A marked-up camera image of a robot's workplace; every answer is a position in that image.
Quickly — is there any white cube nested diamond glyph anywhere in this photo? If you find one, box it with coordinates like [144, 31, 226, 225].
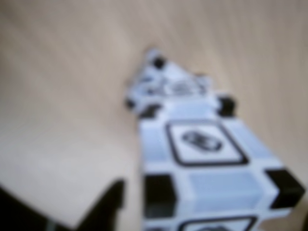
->
[125, 72, 214, 118]

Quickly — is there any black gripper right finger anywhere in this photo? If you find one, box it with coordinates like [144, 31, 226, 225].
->
[78, 179, 126, 231]

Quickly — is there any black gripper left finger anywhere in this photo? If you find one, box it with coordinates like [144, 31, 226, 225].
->
[0, 184, 77, 231]

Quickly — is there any white cube striped diamond glyph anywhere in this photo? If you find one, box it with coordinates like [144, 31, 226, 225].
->
[139, 96, 306, 231]

